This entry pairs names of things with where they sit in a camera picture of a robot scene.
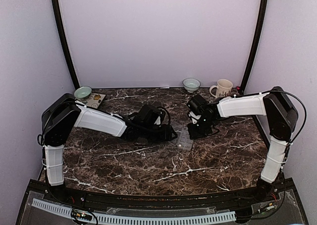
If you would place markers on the clear plastic pill organizer box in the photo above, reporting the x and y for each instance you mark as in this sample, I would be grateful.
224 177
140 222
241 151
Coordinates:
183 137

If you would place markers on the left black corner post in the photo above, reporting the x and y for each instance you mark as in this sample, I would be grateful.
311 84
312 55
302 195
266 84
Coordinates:
64 43

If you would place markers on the patterned coaster mat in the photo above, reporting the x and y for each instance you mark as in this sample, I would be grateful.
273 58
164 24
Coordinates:
95 99

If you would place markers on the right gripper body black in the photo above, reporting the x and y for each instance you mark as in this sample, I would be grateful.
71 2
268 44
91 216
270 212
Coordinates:
203 128

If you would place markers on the white slotted cable duct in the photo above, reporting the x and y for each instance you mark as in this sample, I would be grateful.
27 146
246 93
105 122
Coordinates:
119 216

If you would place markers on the white ceramic bowl back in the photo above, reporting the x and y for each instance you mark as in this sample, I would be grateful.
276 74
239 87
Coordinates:
191 84

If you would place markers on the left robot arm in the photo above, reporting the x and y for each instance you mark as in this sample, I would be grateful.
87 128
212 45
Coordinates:
67 113

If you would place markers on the right black corner post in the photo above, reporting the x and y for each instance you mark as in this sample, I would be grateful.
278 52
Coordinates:
254 46

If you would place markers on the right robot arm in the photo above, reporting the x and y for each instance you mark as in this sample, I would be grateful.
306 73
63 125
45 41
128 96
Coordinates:
274 104

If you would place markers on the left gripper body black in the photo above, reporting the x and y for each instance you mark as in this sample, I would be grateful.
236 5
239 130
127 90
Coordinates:
164 137

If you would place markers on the green ceramic bowl left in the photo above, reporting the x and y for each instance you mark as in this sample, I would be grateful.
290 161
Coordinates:
83 93

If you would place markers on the cream ceramic mug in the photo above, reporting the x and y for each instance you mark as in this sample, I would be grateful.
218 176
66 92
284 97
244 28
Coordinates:
221 89

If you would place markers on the black corner post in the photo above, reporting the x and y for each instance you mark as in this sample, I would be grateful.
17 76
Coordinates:
64 43
254 46

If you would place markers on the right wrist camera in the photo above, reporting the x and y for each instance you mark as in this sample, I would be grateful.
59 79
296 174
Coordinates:
193 117

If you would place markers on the black front rail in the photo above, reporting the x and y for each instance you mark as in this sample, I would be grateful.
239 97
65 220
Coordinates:
238 199

